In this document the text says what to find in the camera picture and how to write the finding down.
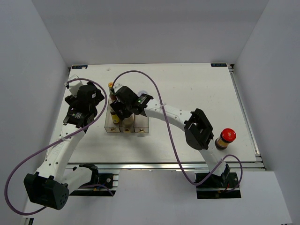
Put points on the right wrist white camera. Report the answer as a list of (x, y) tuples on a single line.
[(117, 86)]

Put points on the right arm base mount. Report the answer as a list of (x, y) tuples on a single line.
[(212, 189)]

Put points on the left clear organizer bin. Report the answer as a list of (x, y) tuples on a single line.
[(110, 126)]

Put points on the wrist white camera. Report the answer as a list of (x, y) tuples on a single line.
[(73, 87), (117, 86)]

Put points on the middle clear organizer bin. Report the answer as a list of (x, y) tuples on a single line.
[(126, 128)]

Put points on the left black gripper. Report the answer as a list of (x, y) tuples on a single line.
[(99, 97)]

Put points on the white lid sauce jar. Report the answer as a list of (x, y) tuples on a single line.
[(142, 92)]

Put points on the blue table label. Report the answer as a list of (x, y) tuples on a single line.
[(79, 67), (218, 65)]

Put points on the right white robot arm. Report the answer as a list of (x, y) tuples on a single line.
[(195, 125)]

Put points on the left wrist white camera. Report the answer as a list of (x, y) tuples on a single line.
[(73, 87)]

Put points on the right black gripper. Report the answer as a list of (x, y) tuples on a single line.
[(117, 106)]

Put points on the right clear organizer bin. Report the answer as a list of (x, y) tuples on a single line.
[(141, 124)]

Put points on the red lid brown jar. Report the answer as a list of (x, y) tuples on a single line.
[(226, 137)]

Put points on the red chili sauce bottle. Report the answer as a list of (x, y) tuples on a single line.
[(111, 93)]

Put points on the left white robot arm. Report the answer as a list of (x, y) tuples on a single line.
[(49, 186)]

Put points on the small yellow label bottle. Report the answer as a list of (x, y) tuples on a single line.
[(114, 117)]

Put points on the clear organizer bin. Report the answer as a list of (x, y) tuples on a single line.
[(126, 128), (110, 126), (141, 124)]

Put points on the black grinder white bottle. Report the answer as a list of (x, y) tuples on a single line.
[(129, 120)]

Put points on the right blue table label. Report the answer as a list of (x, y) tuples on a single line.
[(218, 65)]

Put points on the aluminium table front rail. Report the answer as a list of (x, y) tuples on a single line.
[(251, 165)]

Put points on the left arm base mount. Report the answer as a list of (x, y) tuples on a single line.
[(100, 184)]

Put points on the left blue table label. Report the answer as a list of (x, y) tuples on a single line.
[(79, 67)]

